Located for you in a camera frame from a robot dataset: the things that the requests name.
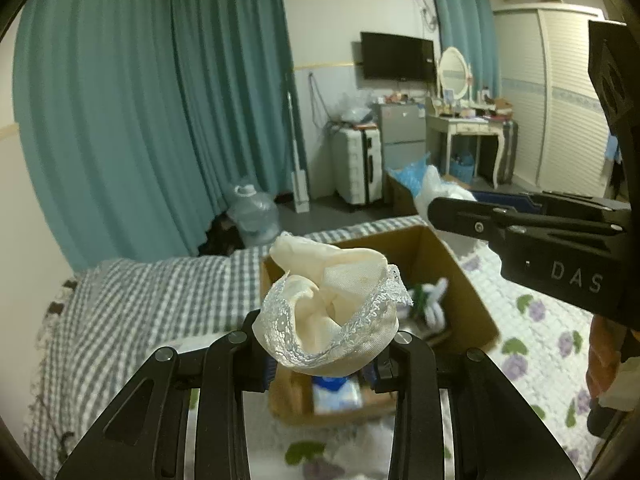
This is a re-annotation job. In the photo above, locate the white green pipe-cleaner flower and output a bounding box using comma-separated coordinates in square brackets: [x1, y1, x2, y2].
[409, 278, 448, 334]

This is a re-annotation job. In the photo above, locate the blue tissue pack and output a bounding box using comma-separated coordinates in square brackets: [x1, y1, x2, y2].
[311, 376, 362, 415]

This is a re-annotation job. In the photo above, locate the cream lace cloth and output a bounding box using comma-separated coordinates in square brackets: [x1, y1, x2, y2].
[253, 233, 412, 377]

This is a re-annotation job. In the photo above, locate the right hand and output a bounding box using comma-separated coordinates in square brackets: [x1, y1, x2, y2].
[586, 314, 639, 412]

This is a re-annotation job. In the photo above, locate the white louvred wardrobe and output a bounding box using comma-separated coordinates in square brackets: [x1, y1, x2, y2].
[494, 3, 613, 197]

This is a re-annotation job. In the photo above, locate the floral white quilt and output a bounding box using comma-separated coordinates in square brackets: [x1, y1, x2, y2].
[250, 244, 600, 479]

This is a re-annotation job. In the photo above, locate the blue plastic bag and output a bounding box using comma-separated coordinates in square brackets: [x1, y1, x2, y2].
[387, 152, 431, 197]

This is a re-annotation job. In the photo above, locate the white dressing table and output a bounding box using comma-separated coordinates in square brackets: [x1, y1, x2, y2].
[426, 114, 518, 188]

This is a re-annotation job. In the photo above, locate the grey checked bed sheet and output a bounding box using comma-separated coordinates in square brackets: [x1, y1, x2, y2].
[22, 213, 432, 480]

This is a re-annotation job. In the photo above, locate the silver mini fridge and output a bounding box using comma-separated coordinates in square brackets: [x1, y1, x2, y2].
[375, 104, 427, 170]

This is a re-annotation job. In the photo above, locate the white suitcase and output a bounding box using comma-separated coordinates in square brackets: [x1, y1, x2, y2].
[330, 128, 383, 206]

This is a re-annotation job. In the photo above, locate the white oval vanity mirror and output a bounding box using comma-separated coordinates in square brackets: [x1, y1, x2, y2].
[437, 47, 471, 102]

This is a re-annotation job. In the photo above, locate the brown cardboard box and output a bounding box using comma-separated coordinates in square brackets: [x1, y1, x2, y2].
[253, 224, 499, 426]

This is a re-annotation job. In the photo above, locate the teal curtain right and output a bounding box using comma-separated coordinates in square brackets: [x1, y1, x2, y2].
[434, 0, 499, 98]

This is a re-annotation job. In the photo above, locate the teal curtain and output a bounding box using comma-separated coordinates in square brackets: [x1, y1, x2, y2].
[434, 0, 499, 98]
[13, 0, 299, 271]

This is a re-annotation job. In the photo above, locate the white floor mop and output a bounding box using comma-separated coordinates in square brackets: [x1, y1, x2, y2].
[285, 75, 310, 214]

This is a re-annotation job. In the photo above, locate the clear water jug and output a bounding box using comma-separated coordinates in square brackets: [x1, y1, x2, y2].
[227, 183, 282, 247]

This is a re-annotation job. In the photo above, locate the teal curtain left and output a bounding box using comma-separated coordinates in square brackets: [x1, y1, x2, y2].
[13, 0, 299, 271]

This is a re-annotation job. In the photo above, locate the black wall television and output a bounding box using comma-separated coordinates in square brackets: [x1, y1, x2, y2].
[360, 32, 436, 84]

